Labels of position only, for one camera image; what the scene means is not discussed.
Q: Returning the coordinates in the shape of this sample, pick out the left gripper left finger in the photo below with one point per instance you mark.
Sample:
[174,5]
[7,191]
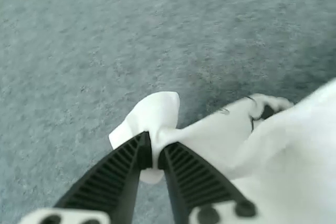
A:
[115,171]

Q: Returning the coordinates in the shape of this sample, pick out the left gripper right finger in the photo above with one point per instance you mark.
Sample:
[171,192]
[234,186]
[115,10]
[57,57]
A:
[189,174]

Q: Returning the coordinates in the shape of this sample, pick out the white shirt with dark print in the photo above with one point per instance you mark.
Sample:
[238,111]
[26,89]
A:
[275,155]

